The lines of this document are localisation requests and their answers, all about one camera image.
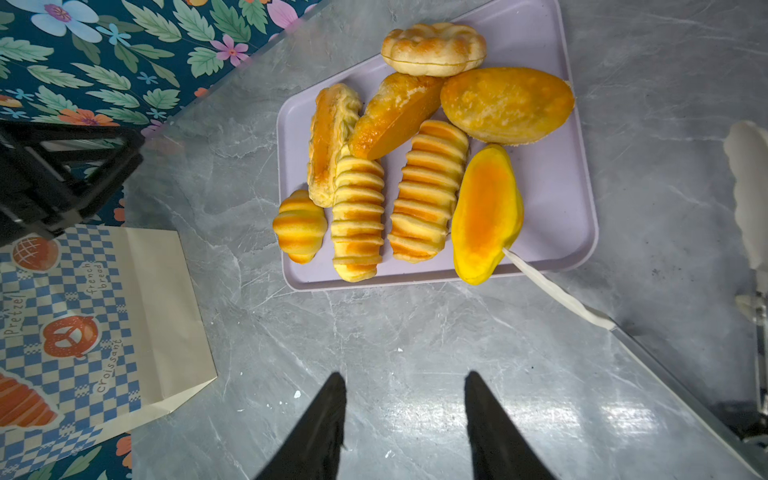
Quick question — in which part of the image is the glazed brown bread wedge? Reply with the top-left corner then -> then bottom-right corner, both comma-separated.
349,73 -> 445,160

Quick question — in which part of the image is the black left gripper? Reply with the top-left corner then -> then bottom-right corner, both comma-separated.
1,121 -> 145,246

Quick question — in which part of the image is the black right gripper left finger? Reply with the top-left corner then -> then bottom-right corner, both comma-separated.
256,372 -> 347,480

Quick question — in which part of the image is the small round striped bun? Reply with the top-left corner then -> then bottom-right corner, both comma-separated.
272,189 -> 328,265

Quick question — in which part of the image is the long glazed pastry loaf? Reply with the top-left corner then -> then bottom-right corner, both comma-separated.
307,83 -> 362,208

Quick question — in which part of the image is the yellow orange mango bread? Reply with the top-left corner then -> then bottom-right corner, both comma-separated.
451,144 -> 524,285

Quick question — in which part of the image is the checkered paper bread bag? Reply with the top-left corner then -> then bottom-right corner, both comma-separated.
1,225 -> 217,479

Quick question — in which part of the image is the long narrow striped bread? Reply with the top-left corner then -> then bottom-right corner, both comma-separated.
331,146 -> 385,283

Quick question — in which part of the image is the wide striped bread roll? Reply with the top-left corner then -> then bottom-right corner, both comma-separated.
388,120 -> 469,263

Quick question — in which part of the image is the oval golden bread bun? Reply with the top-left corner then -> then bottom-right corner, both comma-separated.
440,67 -> 575,146

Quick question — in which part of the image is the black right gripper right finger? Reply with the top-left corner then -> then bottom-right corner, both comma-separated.
464,371 -> 555,480

